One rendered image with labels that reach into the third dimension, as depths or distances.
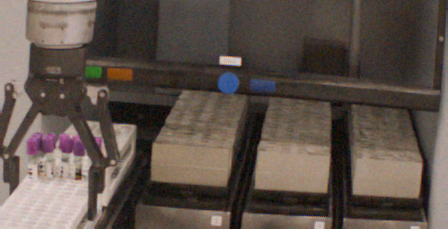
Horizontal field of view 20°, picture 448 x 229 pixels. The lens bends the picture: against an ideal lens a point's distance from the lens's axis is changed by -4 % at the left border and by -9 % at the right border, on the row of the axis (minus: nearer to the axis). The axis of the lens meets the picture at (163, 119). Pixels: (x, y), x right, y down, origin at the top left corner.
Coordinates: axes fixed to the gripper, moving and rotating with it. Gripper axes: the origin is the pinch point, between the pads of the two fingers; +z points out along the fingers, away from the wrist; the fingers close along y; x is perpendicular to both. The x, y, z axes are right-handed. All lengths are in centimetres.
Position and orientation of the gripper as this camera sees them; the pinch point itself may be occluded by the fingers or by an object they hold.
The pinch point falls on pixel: (52, 197)
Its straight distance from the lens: 172.3
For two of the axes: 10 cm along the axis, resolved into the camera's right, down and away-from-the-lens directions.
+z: -0.6, 9.7, 2.2
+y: 9.9, 0.8, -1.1
